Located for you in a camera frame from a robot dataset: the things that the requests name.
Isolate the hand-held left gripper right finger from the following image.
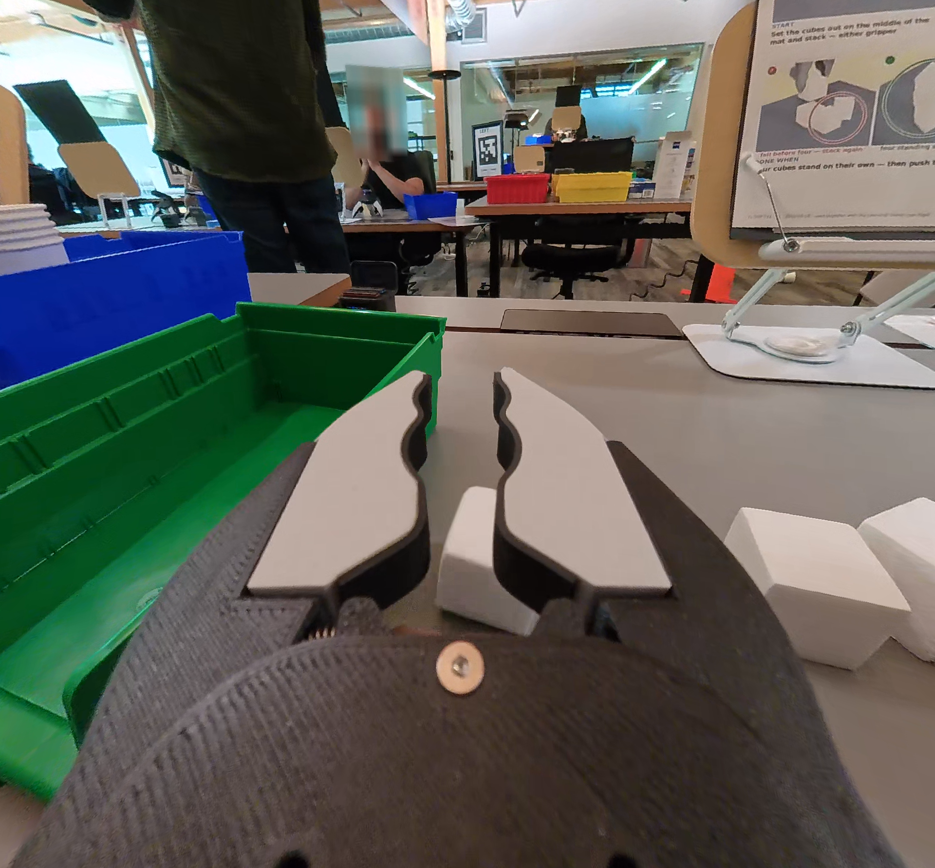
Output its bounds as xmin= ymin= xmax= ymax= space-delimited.
xmin=491 ymin=368 xmax=673 ymax=618

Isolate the black office chair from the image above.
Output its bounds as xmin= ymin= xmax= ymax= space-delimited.
xmin=522 ymin=214 xmax=623 ymax=299

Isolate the black monitor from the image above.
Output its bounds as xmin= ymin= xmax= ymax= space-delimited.
xmin=544 ymin=138 xmax=635 ymax=175

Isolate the large blue plastic bin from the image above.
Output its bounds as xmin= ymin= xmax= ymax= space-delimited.
xmin=0 ymin=229 xmax=249 ymax=390

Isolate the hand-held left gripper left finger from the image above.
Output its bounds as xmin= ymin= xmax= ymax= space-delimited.
xmin=244 ymin=370 xmax=433 ymax=609

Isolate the wooden table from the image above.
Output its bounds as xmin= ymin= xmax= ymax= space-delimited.
xmin=464 ymin=196 xmax=695 ymax=299
xmin=339 ymin=214 xmax=483 ymax=297

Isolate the small white foam cube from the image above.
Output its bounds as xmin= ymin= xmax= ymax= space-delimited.
xmin=436 ymin=486 xmax=542 ymax=637

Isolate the green plastic bin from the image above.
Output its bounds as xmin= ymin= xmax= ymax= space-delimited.
xmin=0 ymin=302 xmax=447 ymax=803

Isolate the white cardboard box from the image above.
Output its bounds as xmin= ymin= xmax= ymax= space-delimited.
xmin=654 ymin=130 xmax=693 ymax=199

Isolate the black and white tag poster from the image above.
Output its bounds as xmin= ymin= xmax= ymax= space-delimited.
xmin=471 ymin=121 xmax=505 ymax=181

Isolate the printed instruction sheet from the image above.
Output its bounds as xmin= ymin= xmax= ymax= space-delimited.
xmin=730 ymin=0 xmax=935 ymax=241

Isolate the wooden document stand white base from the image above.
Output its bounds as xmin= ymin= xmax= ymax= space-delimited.
xmin=690 ymin=0 xmax=935 ymax=390

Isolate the black floor lamp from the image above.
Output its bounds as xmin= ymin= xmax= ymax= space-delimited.
xmin=430 ymin=68 xmax=463 ymax=183

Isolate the yellow plastic bin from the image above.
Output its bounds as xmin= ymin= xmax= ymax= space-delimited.
xmin=551 ymin=171 xmax=634 ymax=203

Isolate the stack of white trays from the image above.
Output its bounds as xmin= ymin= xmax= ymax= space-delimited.
xmin=0 ymin=203 xmax=70 ymax=275

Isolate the small blue plastic bin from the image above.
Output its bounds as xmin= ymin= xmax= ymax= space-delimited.
xmin=404 ymin=192 xmax=460 ymax=221

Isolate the medium white foam cube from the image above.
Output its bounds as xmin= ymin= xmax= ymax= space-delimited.
xmin=723 ymin=508 xmax=913 ymax=670
xmin=858 ymin=498 xmax=935 ymax=663

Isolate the red plastic bin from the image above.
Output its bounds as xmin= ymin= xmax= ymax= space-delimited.
xmin=484 ymin=173 xmax=551 ymax=204

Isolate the black card case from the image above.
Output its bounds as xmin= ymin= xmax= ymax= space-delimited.
xmin=339 ymin=260 xmax=399 ymax=313

